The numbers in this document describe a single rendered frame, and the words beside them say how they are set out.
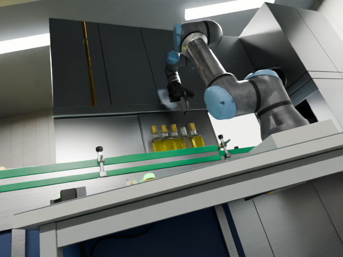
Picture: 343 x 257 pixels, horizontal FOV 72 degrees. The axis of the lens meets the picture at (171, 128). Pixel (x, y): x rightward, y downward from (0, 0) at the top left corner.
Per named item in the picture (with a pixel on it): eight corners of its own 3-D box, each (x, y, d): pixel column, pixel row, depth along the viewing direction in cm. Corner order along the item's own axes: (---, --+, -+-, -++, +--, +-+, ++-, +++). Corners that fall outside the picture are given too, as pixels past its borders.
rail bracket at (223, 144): (220, 164, 126) (212, 143, 131) (237, 152, 112) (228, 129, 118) (215, 165, 125) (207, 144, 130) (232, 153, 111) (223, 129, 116)
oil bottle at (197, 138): (207, 171, 130) (196, 136, 139) (212, 167, 125) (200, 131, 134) (198, 172, 128) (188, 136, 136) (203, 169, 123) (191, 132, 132)
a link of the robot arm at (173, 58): (182, 48, 142) (180, 60, 152) (165, 50, 140) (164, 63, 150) (187, 57, 139) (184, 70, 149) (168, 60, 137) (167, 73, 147)
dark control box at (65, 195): (87, 214, 84) (85, 191, 88) (88, 210, 78) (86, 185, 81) (62, 220, 81) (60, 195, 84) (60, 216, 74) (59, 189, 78)
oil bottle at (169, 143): (178, 175, 123) (169, 138, 132) (182, 172, 118) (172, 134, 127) (169, 177, 121) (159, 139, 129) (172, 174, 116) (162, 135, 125)
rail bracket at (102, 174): (107, 178, 94) (103, 147, 100) (109, 172, 88) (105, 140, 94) (97, 180, 93) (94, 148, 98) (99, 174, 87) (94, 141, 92)
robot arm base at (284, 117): (321, 122, 71) (306, 93, 74) (276, 133, 69) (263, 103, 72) (293, 138, 85) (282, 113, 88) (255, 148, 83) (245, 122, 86)
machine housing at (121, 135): (296, 188, 261) (248, 86, 317) (369, 162, 196) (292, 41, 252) (63, 245, 167) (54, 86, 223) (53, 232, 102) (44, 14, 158)
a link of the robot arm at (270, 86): (299, 97, 76) (282, 62, 80) (262, 105, 73) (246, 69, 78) (279, 113, 87) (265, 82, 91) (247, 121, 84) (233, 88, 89)
